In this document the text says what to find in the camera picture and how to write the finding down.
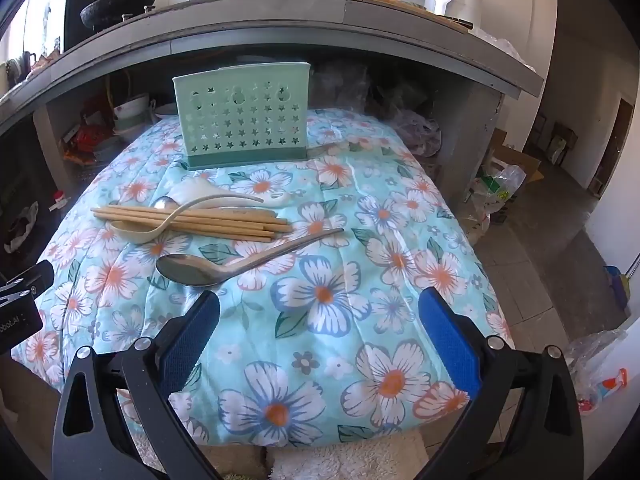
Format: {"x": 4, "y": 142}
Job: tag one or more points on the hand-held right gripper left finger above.
{"x": 190, "y": 332}

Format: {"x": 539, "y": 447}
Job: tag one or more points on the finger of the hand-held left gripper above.
{"x": 37, "y": 275}

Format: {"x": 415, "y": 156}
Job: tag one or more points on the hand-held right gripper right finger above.
{"x": 447, "y": 340}

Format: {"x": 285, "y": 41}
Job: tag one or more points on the large metal spoon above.
{"x": 190, "y": 270}

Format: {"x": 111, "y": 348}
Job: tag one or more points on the cream plastic ladle spoon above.
{"x": 132, "y": 234}

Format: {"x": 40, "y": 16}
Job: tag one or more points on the bundle of wooden chopsticks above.
{"x": 225, "y": 222}

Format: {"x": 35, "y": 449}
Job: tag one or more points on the small metal spoon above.
{"x": 162, "y": 203}

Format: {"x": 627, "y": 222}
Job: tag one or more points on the white rice paddle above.
{"x": 192, "y": 190}

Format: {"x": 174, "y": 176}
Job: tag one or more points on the green star-cutout utensil holder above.
{"x": 240, "y": 110}

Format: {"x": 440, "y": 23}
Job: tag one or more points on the dark and white cloth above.
{"x": 22, "y": 225}

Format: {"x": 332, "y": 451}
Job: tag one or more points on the white and red plastic fitting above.
{"x": 57, "y": 200}

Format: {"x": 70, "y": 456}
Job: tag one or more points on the floral turquoise blanket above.
{"x": 325, "y": 350}

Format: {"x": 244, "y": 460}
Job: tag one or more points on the red plastic bag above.
{"x": 82, "y": 137}

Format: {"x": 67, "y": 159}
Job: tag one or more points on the clear plastic bag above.
{"x": 595, "y": 350}

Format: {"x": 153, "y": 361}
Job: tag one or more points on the white fluffy towel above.
{"x": 350, "y": 460}

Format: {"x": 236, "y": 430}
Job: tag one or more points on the green yellow plastic bag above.
{"x": 500, "y": 185}

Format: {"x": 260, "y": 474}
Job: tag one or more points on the red white plastic item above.
{"x": 607, "y": 385}

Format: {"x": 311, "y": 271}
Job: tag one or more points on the blue plastic container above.
{"x": 615, "y": 287}

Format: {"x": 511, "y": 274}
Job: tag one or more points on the stack of ceramic bowls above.
{"x": 131, "y": 110}

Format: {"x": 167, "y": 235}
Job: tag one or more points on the cardboard box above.
{"x": 520, "y": 162}

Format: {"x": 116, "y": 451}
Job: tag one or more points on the white plate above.
{"x": 165, "y": 110}

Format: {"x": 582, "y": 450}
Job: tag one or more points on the clear crumpled plastic bags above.
{"x": 415, "y": 130}

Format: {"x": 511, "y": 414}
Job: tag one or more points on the leaning picture frames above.
{"x": 555, "y": 142}

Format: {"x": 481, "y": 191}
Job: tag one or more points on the white plastic bag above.
{"x": 500, "y": 42}

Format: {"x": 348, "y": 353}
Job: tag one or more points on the grey concrete counter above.
{"x": 260, "y": 17}

